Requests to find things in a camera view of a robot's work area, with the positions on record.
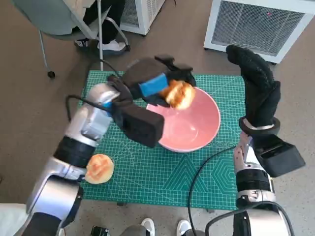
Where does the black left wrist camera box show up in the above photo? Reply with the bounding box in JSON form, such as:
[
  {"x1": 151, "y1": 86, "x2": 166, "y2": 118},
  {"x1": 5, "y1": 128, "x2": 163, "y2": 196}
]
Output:
[{"x1": 114, "y1": 103, "x2": 165, "y2": 148}]

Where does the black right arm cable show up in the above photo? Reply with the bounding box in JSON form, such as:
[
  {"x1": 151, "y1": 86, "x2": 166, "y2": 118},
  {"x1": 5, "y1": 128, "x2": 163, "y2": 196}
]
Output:
[{"x1": 188, "y1": 145, "x2": 295, "y2": 236}]

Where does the large white grille appliance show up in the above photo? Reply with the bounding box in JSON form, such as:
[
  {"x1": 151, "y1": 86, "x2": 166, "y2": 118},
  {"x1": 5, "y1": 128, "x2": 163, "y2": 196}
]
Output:
[{"x1": 203, "y1": 0, "x2": 315, "y2": 65}]

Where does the black cable connector block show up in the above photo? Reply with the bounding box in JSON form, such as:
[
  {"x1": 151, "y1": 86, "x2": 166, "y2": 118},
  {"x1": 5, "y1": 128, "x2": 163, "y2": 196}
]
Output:
[{"x1": 91, "y1": 226, "x2": 109, "y2": 236}]

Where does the green cutting mat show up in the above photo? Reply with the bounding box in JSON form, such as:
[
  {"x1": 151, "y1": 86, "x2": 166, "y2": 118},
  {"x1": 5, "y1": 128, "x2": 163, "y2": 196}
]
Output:
[{"x1": 78, "y1": 70, "x2": 247, "y2": 211}]

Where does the seated person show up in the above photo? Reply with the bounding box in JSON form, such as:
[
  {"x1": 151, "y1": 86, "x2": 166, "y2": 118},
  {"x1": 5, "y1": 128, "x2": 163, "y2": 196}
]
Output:
[{"x1": 73, "y1": 0, "x2": 127, "y2": 52}]

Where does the round pale toy bread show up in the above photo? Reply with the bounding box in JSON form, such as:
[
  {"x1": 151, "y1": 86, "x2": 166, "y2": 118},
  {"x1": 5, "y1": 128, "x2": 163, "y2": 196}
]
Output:
[{"x1": 85, "y1": 153, "x2": 115, "y2": 184}]

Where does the black left hand blue tape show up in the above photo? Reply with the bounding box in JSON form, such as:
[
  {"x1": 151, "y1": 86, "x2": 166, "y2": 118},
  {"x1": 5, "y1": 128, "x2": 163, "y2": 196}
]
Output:
[{"x1": 107, "y1": 56, "x2": 197, "y2": 109}]

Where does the long orange toy bread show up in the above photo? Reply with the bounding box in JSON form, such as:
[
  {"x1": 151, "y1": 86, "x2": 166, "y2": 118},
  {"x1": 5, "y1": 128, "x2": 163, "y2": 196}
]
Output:
[{"x1": 158, "y1": 80, "x2": 196, "y2": 111}]

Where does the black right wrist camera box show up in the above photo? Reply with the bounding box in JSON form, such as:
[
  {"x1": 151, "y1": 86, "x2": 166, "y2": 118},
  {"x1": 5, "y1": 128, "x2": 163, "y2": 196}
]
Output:
[{"x1": 254, "y1": 135, "x2": 306, "y2": 177}]

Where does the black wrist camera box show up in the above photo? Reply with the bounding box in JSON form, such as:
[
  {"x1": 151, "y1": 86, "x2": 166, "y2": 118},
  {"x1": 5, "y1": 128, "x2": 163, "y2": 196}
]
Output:
[
  {"x1": 114, "y1": 103, "x2": 165, "y2": 148},
  {"x1": 254, "y1": 135, "x2": 306, "y2": 177}
]

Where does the small white grille appliance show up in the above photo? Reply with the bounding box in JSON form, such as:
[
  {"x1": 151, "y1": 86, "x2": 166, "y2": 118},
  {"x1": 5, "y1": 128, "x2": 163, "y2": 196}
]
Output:
[{"x1": 119, "y1": 0, "x2": 167, "y2": 35}]

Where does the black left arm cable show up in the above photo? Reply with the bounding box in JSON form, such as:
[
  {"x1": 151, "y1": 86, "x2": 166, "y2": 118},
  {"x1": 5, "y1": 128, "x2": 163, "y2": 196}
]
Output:
[{"x1": 65, "y1": 59, "x2": 124, "y2": 121}]

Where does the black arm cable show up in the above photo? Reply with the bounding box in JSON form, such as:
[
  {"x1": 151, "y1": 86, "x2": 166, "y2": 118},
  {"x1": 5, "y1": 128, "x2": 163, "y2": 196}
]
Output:
[
  {"x1": 188, "y1": 145, "x2": 295, "y2": 236},
  {"x1": 65, "y1": 59, "x2": 124, "y2": 121}
]

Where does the pink bowl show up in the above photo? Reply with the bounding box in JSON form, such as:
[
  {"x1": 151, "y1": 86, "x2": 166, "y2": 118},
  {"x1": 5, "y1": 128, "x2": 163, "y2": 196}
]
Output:
[{"x1": 146, "y1": 86, "x2": 221, "y2": 153}]

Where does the standing person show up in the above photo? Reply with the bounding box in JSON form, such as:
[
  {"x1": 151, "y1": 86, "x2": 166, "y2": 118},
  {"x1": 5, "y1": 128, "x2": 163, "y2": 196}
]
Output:
[{"x1": 120, "y1": 217, "x2": 205, "y2": 236}]

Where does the grey chair with metal legs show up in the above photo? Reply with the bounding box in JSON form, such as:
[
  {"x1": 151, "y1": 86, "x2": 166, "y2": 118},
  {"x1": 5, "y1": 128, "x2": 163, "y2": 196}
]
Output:
[{"x1": 11, "y1": 0, "x2": 131, "y2": 79}]

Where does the black gloved right hand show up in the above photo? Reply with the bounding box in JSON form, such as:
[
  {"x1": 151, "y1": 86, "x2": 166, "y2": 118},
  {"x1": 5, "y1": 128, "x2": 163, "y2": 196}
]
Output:
[{"x1": 225, "y1": 45, "x2": 281, "y2": 128}]

